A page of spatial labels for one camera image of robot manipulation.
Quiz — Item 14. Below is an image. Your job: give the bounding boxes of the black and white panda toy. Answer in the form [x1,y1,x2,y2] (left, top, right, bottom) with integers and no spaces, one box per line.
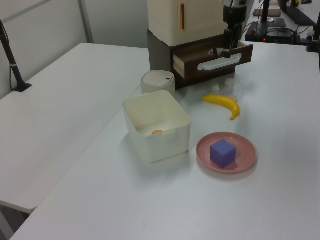
[208,47,226,57]

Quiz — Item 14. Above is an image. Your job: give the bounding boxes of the pink plate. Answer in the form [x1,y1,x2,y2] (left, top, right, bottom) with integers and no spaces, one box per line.
[195,132,258,174]

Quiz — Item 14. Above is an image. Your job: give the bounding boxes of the dark brown drawer cabinet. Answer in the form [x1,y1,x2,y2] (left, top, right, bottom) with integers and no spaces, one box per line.
[146,28,251,91]

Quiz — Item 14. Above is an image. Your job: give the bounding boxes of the brown drawer with white handle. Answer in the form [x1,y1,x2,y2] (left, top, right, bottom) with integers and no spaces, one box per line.
[172,40,254,80]

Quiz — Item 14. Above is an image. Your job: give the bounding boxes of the black camera stand with clamp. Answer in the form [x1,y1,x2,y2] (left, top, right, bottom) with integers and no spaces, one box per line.
[0,18,33,93]

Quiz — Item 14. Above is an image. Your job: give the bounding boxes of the black electronics box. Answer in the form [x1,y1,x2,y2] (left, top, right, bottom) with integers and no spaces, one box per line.
[244,22,302,45]

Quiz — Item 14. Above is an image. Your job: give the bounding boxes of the cream open plastic bin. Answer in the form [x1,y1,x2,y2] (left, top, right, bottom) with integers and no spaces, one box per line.
[121,90,192,164]

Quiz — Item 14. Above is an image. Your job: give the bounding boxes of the cream storage box with handles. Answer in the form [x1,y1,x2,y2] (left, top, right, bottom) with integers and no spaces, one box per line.
[147,0,227,47]

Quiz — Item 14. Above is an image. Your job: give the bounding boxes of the small white lidded trash can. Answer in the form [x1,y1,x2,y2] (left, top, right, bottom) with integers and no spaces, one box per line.
[140,70,176,98]

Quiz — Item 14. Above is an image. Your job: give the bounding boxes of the brown flat notebook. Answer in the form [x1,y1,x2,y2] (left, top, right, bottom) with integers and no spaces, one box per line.
[253,8,283,18]

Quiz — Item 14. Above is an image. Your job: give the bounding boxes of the black clamp mount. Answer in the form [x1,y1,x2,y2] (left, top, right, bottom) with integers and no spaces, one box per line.
[305,21,320,54]

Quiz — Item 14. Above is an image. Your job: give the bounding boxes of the yellow banana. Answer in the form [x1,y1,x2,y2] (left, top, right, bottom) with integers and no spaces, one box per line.
[201,93,241,122]

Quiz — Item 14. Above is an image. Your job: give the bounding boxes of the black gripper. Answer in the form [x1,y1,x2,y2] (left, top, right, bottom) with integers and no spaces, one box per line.
[222,4,249,59]

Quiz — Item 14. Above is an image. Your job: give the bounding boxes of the purple cube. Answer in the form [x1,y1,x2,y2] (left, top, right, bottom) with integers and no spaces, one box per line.
[209,139,238,169]

